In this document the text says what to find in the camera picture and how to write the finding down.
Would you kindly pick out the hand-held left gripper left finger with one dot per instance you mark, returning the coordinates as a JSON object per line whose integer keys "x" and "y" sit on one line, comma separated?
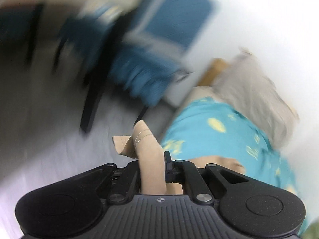
{"x": 130, "y": 176}

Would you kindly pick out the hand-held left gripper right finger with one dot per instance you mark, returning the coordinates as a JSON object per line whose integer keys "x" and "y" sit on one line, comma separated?
{"x": 168, "y": 169}

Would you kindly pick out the tan printed t-shirt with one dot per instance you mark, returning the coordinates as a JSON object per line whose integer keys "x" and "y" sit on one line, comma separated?
{"x": 149, "y": 159}

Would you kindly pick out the teal patterned bed sheet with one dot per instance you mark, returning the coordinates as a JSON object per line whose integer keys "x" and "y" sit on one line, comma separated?
{"x": 224, "y": 134}

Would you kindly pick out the grey pillow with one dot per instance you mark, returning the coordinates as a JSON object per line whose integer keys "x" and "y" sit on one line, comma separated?
{"x": 254, "y": 99}

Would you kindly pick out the grey seat cushion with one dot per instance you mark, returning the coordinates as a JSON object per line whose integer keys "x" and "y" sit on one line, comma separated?
{"x": 154, "y": 42}

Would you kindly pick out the blue covered chair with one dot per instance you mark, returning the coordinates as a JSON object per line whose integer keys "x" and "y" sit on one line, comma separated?
{"x": 72, "y": 32}
{"x": 174, "y": 20}

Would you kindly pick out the light green fleece blanket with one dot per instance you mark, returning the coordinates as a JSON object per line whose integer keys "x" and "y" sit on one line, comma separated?
{"x": 312, "y": 232}

